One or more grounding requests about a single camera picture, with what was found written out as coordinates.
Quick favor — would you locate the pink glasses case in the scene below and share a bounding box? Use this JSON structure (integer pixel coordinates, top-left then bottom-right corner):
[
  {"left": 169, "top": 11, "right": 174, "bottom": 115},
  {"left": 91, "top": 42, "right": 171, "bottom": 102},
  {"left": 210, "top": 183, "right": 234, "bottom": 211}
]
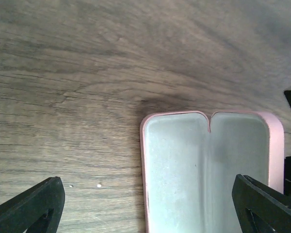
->
[{"left": 140, "top": 111, "right": 284, "bottom": 233}]

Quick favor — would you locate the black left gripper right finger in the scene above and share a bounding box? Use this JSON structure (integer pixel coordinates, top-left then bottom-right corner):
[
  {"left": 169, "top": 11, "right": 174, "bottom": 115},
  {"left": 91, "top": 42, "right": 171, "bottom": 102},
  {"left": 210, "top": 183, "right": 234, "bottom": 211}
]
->
[{"left": 232, "top": 174, "right": 291, "bottom": 233}]

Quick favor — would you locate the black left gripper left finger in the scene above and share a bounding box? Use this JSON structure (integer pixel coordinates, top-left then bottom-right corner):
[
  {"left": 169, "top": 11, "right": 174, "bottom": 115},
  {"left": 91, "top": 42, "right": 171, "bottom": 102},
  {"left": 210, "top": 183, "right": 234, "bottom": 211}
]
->
[{"left": 0, "top": 177, "right": 65, "bottom": 233}]

